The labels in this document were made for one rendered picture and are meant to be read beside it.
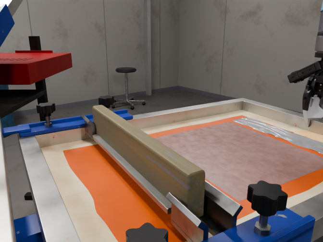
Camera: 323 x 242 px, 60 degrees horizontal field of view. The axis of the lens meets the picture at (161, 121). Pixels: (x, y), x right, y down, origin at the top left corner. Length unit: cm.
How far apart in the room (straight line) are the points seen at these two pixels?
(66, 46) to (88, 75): 59
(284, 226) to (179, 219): 13
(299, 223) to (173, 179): 17
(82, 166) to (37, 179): 13
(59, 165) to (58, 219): 25
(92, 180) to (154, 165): 17
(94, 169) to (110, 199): 12
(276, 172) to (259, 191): 29
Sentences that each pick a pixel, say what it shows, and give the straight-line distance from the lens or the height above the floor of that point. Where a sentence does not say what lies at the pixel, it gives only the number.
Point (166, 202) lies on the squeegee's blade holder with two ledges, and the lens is 43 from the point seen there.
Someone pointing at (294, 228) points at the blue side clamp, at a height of 101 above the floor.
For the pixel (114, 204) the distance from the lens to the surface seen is 51.
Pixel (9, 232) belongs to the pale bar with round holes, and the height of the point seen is 104.
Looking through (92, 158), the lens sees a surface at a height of 96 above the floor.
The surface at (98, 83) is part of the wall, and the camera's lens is 512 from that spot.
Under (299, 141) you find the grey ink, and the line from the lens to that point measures 82.
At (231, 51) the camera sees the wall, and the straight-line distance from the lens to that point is 521.
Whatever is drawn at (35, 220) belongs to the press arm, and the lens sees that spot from 57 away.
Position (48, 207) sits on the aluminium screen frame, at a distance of 46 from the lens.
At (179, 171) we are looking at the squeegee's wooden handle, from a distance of 39.
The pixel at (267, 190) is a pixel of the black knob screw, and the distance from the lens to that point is 36.
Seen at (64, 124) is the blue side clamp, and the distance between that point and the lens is 79.
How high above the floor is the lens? 124
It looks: 18 degrees down
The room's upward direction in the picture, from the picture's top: straight up
